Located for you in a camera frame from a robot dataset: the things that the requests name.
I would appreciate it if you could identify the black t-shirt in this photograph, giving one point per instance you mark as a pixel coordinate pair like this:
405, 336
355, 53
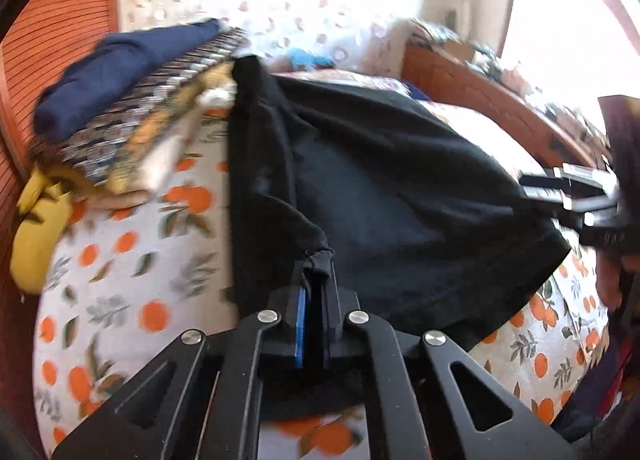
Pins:
375, 190

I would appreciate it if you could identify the red cloth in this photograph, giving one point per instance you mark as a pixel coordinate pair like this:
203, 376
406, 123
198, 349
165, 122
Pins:
625, 380

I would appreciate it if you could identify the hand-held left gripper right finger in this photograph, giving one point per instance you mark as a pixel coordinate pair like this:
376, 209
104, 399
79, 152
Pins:
330, 325

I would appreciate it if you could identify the cardboard box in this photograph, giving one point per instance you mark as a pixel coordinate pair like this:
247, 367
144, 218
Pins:
456, 49

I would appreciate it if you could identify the navy folded garment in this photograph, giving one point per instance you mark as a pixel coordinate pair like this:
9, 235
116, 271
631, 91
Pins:
115, 70

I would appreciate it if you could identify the wooden bed frame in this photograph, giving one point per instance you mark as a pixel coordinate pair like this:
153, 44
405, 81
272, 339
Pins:
475, 85

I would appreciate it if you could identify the teal toy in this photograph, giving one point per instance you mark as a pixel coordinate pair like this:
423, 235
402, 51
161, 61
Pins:
307, 58

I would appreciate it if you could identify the orange print blanket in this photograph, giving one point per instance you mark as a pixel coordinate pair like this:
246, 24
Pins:
125, 265

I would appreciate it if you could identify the person's right hand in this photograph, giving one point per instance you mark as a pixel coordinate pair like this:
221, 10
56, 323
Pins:
607, 280

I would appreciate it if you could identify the grey patterned folded garment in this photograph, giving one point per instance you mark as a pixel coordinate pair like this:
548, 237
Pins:
165, 85

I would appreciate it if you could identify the clutter of small bottles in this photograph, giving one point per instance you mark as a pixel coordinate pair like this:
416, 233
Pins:
545, 100

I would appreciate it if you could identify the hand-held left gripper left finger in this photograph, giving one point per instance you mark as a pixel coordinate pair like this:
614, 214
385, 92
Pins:
300, 330

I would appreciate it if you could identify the bright yellow garment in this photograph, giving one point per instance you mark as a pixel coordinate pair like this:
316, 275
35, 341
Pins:
35, 245

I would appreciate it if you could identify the stack of printed papers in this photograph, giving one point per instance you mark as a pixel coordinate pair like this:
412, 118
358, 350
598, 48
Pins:
430, 33

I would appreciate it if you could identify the cream folded garment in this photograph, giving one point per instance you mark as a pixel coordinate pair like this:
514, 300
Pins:
165, 155

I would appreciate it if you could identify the bright window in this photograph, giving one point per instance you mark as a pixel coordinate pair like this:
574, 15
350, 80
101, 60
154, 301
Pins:
565, 30

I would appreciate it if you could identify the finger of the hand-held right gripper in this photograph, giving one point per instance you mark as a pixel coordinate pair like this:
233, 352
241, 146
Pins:
545, 181
550, 197

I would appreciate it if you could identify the gold patterned folded garment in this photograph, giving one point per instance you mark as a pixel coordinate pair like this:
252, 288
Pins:
145, 133

